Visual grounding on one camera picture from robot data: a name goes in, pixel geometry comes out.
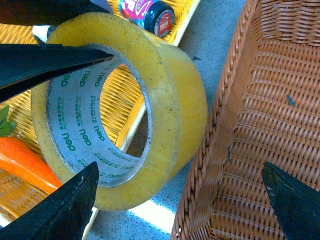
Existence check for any yellow woven basket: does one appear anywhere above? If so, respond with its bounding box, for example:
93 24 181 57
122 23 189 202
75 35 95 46
0 0 202 240

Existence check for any toy orange carrot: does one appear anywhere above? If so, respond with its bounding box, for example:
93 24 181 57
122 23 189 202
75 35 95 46
0 105 62 194

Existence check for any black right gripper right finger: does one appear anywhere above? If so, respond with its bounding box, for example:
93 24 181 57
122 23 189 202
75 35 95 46
262 162 320 240

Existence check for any brown wicker basket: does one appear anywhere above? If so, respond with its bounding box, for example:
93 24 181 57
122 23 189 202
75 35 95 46
170 0 320 240

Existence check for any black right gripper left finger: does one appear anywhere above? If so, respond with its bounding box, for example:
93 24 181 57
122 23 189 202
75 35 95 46
0 162 99 240

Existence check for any small red labelled jar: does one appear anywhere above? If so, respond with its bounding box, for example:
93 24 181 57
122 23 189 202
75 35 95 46
118 0 175 38

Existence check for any toy panda figure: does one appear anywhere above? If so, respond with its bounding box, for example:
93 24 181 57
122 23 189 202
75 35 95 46
32 25 57 44

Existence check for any purple foam block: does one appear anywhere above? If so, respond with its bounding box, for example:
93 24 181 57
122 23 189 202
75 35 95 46
90 0 113 14

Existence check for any yellow packing tape roll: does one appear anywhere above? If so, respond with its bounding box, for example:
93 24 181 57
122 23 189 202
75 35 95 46
31 13 207 211

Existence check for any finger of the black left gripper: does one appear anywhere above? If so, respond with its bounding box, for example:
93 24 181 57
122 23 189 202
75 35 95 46
0 44 113 102

